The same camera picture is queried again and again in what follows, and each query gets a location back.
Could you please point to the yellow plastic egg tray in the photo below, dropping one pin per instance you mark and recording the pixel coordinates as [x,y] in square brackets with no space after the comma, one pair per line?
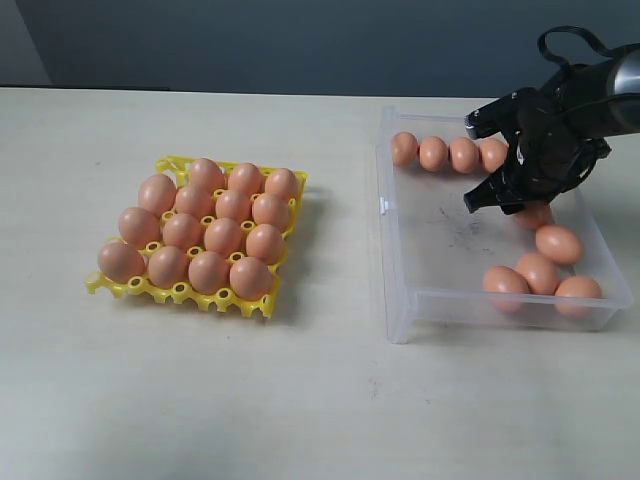
[182,291]

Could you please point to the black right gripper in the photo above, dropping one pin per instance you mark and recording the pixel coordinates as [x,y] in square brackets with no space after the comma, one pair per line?
[534,175]

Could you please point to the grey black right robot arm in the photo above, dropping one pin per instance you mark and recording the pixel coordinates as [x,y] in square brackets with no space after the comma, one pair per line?
[557,133]

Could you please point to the brown egg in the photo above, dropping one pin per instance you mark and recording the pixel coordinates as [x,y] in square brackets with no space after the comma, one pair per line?
[157,194]
[250,279]
[233,204]
[405,148]
[464,155]
[559,244]
[282,182]
[271,209]
[223,236]
[245,177]
[504,279]
[208,272]
[541,275]
[433,153]
[167,266]
[182,231]
[493,153]
[577,286]
[193,200]
[138,227]
[206,174]
[534,215]
[265,243]
[120,262]

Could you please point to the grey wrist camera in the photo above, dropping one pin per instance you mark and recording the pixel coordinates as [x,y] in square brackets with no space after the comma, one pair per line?
[499,116]

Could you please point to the clear plastic bin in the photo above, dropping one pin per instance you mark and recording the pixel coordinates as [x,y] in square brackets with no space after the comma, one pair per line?
[435,253]

